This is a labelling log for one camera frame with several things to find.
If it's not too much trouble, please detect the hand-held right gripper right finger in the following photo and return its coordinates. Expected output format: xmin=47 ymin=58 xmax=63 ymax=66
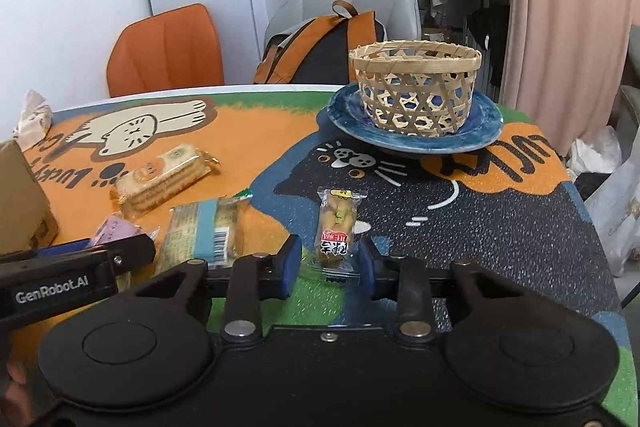
xmin=358 ymin=237 xmax=527 ymax=345

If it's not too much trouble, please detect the woven bamboo basket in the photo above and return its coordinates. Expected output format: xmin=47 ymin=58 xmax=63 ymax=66
xmin=348 ymin=39 xmax=483 ymax=138

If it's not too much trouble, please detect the person's left hand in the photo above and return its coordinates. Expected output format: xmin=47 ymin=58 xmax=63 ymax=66
xmin=0 ymin=357 xmax=36 ymax=408

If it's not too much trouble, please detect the long packet with blue band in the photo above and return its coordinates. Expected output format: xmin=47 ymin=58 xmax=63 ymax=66
xmin=154 ymin=196 xmax=252 ymax=275

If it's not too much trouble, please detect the grey armchair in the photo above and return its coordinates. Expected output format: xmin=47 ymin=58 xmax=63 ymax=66
xmin=619 ymin=24 xmax=640 ymax=148

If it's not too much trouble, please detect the large white sack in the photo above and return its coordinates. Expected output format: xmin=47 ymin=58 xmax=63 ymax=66
xmin=582 ymin=157 xmax=640 ymax=278

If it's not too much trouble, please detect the pink curtain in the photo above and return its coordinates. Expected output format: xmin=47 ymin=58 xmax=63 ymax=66
xmin=500 ymin=0 xmax=640 ymax=155

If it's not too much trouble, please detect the beige biscuit packet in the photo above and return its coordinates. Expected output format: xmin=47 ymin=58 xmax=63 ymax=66
xmin=109 ymin=144 xmax=221 ymax=219

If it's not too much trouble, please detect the orange chair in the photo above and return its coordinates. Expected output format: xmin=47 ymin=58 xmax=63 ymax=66
xmin=106 ymin=3 xmax=225 ymax=98

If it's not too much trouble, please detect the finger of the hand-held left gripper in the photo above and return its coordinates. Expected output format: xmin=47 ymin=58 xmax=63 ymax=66
xmin=37 ymin=233 xmax=157 ymax=282

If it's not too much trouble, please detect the white crinkled plastic bag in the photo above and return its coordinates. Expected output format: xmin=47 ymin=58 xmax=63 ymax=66
xmin=12 ymin=89 xmax=53 ymax=138

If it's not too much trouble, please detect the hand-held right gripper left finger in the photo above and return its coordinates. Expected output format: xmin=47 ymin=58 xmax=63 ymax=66
xmin=131 ymin=234 xmax=303 ymax=344

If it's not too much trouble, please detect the black hanging garment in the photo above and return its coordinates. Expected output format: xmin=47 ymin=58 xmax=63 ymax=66
xmin=465 ymin=4 xmax=511 ymax=88

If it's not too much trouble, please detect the brown cardboard box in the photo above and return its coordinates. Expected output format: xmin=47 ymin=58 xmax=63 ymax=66
xmin=0 ymin=141 xmax=60 ymax=256

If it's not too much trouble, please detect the brown carton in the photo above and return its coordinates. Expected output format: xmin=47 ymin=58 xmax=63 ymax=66
xmin=422 ymin=26 xmax=468 ymax=42

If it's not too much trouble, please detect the blue ceramic plate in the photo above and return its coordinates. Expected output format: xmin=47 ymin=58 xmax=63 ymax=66
xmin=326 ymin=83 xmax=504 ymax=155

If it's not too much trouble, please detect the printed cat table mat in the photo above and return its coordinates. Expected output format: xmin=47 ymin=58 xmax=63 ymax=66
xmin=0 ymin=92 xmax=626 ymax=423

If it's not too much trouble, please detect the orange and grey backpack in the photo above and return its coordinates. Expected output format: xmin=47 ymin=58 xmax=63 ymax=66
xmin=252 ymin=0 xmax=387 ymax=85

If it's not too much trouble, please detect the purple snack packet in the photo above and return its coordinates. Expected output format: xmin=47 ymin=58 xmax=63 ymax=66
xmin=89 ymin=213 xmax=160 ymax=250

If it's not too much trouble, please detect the small yellow snack packet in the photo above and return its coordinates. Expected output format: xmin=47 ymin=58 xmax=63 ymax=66
xmin=317 ymin=188 xmax=369 ymax=284

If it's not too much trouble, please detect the white plastic shopping bag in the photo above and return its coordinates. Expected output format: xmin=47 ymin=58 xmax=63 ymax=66
xmin=567 ymin=125 xmax=623 ymax=180

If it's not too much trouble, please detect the white chair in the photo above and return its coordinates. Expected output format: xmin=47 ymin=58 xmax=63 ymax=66
xmin=264 ymin=0 xmax=422 ymax=85

